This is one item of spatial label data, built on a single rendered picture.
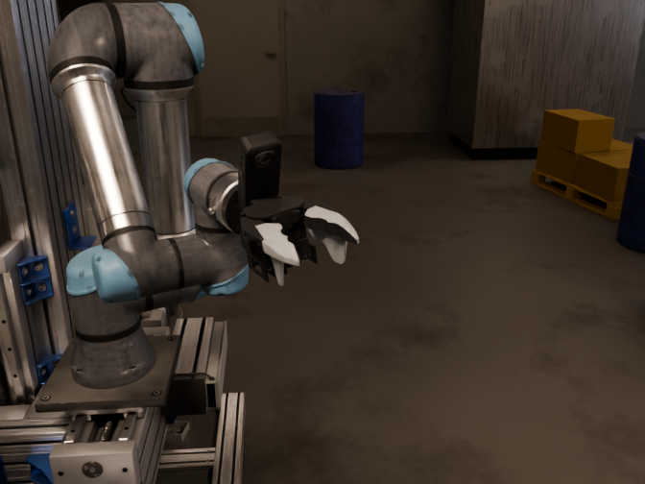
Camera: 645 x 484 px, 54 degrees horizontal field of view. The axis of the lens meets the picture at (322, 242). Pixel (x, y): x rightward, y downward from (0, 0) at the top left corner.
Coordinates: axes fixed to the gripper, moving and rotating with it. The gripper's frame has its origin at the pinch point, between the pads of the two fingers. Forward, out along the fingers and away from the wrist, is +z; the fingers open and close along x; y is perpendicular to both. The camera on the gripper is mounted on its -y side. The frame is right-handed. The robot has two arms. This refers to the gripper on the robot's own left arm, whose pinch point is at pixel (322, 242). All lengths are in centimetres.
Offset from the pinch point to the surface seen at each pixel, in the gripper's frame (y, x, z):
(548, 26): 76, -505, -415
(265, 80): 119, -302, -677
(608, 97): 157, -563, -382
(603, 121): 138, -435, -291
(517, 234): 188, -300, -256
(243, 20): 46, -290, -687
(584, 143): 154, -418, -295
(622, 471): 167, -144, -54
